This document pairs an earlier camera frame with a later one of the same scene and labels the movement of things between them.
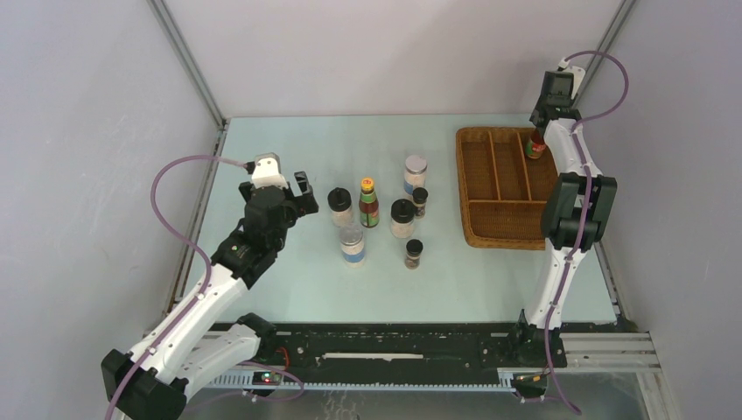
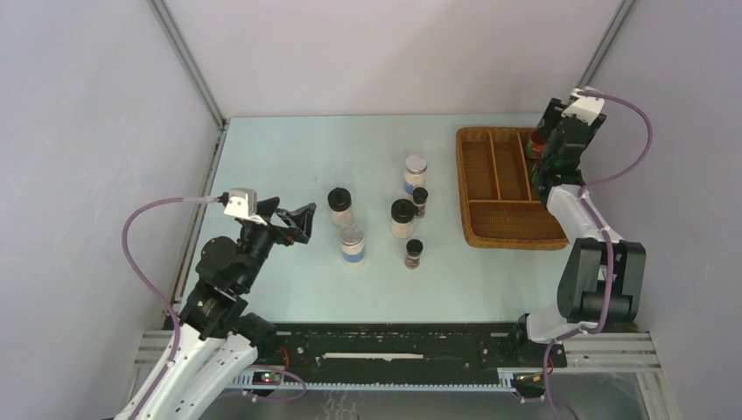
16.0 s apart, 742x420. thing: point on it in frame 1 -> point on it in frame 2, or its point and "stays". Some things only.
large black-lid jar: x=402 y=213 stays
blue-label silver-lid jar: x=415 y=173 stays
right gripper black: x=540 y=104 -> x=553 y=115
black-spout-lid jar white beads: x=339 y=202 stays
